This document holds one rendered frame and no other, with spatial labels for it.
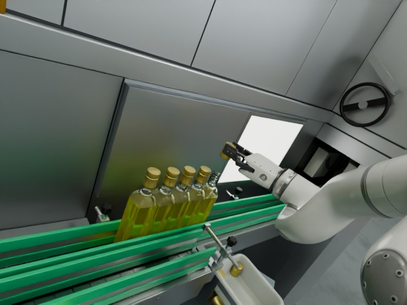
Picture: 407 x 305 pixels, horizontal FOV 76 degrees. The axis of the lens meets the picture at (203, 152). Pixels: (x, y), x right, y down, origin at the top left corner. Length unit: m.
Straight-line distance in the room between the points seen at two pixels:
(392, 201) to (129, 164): 0.61
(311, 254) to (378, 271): 1.40
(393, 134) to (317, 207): 0.94
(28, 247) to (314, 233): 0.63
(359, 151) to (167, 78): 1.07
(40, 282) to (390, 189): 0.66
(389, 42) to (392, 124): 0.38
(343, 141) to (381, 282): 1.28
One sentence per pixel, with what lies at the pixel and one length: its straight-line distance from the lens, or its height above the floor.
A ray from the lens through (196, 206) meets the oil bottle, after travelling 0.80.
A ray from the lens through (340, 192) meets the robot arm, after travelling 0.53.
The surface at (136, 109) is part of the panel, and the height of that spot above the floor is 1.43.
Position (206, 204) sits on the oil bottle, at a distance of 0.83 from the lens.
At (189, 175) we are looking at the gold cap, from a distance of 0.71.
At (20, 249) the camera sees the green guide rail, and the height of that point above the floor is 1.10.
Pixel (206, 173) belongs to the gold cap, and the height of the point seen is 1.33.
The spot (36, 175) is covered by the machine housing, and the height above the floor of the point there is 1.22.
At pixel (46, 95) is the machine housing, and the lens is 0.65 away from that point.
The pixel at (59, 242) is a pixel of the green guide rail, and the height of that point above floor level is 1.10.
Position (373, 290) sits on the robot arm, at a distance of 0.28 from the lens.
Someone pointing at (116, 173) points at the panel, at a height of 1.24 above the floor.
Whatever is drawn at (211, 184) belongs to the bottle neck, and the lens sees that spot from 0.81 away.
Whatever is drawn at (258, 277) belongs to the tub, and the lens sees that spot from 1.05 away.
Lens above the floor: 1.66
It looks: 23 degrees down
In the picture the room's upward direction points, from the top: 24 degrees clockwise
